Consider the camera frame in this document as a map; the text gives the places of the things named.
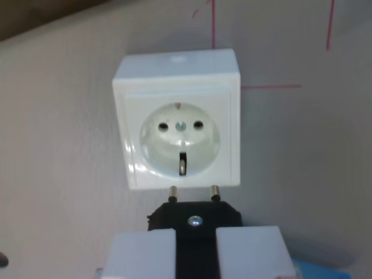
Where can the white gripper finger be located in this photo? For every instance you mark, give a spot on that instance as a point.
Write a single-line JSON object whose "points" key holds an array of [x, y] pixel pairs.
{"points": [[253, 253], [139, 255]]}

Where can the black two-pin power plug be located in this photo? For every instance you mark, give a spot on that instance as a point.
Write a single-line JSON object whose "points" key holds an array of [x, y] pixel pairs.
{"points": [[200, 210]]}

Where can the blue ribbed finger, grey mount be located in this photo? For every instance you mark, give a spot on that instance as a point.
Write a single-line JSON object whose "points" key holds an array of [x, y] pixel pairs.
{"points": [[319, 270]]}

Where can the white wall socket box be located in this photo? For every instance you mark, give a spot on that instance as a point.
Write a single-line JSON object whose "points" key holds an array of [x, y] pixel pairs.
{"points": [[177, 130]]}

